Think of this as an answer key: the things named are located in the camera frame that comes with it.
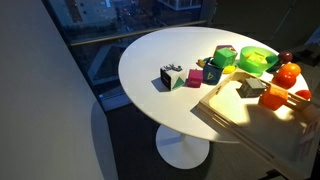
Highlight orange block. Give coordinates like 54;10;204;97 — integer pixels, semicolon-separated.
258;85;289;111

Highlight wooden tray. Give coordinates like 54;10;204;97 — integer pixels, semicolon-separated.
196;69;320;180

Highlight white black cube green triangle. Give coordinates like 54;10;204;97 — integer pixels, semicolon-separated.
159;63;187;92

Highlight pink cube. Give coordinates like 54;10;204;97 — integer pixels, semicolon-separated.
186;68;204;89

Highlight blue cube with triangle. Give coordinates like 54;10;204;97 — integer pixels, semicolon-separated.
202;58;224;86

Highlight yellow window railing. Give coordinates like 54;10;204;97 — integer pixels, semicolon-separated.
69;19;208;47

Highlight yellow lemon toy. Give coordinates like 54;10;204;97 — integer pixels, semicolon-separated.
222;64;238;75

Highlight purple cube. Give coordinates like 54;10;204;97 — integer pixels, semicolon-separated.
215;44;238;54

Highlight green translucent bowl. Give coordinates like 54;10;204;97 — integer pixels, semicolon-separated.
238;45;280;76

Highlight yellow-green toy piece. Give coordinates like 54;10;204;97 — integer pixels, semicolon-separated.
248;51;270;66

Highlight dark green toy piece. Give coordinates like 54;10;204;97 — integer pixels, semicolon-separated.
265;54;280;65

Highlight large red tomato ball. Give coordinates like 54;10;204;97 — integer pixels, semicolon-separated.
271;71;297;90

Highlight dark red plum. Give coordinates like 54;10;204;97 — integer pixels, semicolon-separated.
278;50;294;65

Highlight orange fruit ball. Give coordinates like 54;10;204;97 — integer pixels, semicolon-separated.
279;62;302;78

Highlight small red tomato ball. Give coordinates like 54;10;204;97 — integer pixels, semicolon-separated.
294;89;313;101

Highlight white table pedestal base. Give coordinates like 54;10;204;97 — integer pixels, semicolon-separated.
155;123;211;170

